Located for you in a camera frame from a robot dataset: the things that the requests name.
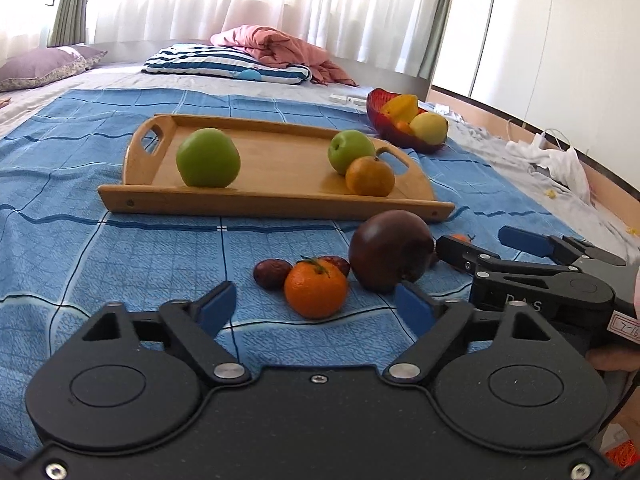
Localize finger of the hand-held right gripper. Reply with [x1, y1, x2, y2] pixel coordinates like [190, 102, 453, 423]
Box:
[498, 226, 628, 267]
[436, 235, 576, 281]

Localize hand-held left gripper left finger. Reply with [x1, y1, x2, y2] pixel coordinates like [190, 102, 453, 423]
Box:
[79, 281, 252, 388]

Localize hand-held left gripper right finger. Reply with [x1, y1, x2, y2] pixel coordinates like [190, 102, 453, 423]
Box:
[382, 280, 587, 387]

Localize dark maroon round fruit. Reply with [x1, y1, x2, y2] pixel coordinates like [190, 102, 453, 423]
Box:
[348, 210, 436, 293]

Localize red date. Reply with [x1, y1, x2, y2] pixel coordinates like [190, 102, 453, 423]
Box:
[253, 259, 293, 290]
[317, 256, 352, 277]

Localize tangerine with green stem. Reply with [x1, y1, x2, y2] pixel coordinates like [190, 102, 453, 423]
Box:
[284, 256, 349, 320]

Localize large yellow-orange orange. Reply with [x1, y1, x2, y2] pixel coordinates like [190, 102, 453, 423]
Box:
[345, 156, 396, 197]

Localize large green apple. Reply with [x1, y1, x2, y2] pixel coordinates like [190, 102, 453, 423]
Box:
[176, 128, 242, 188]

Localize small green apple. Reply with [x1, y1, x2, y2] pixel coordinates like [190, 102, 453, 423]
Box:
[328, 130, 376, 177]

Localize wooden tray with handles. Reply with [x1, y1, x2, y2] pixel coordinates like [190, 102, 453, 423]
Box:
[97, 114, 456, 223]

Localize person's right hand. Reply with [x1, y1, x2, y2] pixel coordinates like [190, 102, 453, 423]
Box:
[585, 346, 640, 375]

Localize white clothes heap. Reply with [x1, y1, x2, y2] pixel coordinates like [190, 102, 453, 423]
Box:
[505, 131, 594, 206]

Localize yellow pear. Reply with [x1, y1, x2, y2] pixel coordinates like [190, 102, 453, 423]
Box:
[409, 111, 448, 146]

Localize red glass bowl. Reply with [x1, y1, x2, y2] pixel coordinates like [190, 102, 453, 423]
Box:
[366, 88, 448, 154]

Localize yellow star fruit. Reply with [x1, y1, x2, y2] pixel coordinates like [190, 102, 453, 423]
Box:
[381, 95, 420, 123]

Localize blue checked blanket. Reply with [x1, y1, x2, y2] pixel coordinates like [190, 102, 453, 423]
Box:
[0, 89, 586, 461]

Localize flat white boxes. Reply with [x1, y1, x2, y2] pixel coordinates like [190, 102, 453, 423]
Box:
[329, 93, 369, 109]

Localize green curtain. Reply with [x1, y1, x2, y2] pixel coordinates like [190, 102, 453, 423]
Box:
[425, 0, 462, 83]
[47, 0, 94, 49]

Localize blue white striped pillow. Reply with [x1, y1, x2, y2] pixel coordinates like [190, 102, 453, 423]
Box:
[141, 45, 312, 85]

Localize pink quilt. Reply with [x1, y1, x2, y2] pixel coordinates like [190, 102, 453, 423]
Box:
[210, 25, 357, 86]

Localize purple floral pillow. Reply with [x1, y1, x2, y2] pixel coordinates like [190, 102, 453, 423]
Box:
[0, 45, 108, 93]

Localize white sheer curtain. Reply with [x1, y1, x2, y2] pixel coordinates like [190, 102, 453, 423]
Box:
[82, 0, 451, 80]

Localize wooden bed frame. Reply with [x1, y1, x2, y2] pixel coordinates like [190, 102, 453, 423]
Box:
[429, 85, 640, 201]

